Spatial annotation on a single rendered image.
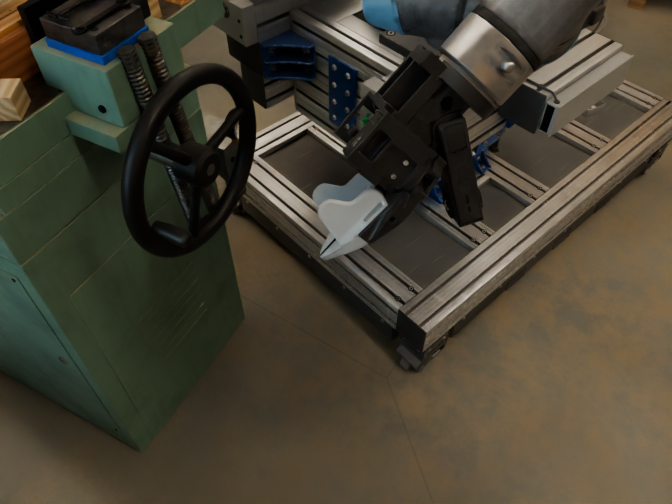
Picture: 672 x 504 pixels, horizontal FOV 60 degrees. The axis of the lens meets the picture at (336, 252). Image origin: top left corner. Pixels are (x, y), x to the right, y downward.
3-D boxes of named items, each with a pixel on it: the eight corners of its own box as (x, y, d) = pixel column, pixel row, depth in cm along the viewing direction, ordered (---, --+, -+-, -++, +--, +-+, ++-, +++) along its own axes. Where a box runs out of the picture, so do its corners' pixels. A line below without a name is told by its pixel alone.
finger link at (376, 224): (349, 218, 57) (411, 152, 55) (363, 228, 58) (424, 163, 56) (359, 242, 53) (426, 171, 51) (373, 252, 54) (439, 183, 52)
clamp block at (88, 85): (123, 131, 81) (103, 73, 74) (50, 103, 85) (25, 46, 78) (188, 77, 89) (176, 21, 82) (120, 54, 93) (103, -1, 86)
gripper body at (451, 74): (328, 136, 57) (415, 35, 53) (390, 186, 60) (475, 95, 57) (342, 166, 50) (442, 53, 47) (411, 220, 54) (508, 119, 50)
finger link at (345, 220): (285, 232, 57) (349, 161, 54) (331, 263, 59) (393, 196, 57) (289, 248, 54) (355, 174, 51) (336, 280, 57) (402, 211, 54)
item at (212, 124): (230, 180, 123) (224, 150, 117) (183, 161, 126) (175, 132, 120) (252, 156, 127) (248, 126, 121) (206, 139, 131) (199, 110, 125)
